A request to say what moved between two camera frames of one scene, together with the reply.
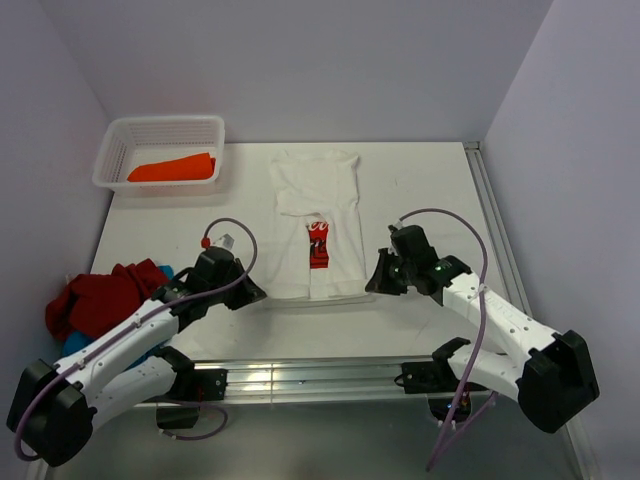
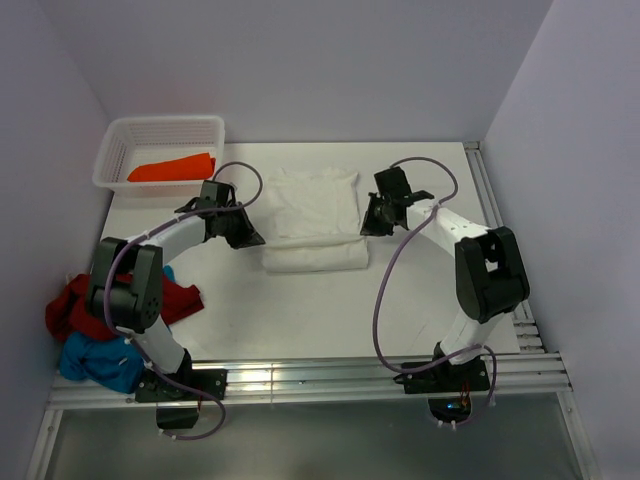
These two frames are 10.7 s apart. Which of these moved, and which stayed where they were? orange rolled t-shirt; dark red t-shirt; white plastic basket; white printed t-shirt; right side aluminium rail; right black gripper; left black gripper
Moved: left black gripper; right black gripper; white printed t-shirt
Stayed: white plastic basket; dark red t-shirt; right side aluminium rail; orange rolled t-shirt
